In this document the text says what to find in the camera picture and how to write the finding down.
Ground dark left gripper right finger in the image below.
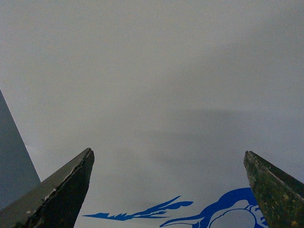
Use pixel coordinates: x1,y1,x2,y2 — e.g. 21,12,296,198
244,151,304,228

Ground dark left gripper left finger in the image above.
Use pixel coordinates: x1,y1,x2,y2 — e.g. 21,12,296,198
0,148,95,228

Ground white blue chest freezer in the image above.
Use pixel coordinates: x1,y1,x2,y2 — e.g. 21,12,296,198
0,0,304,228

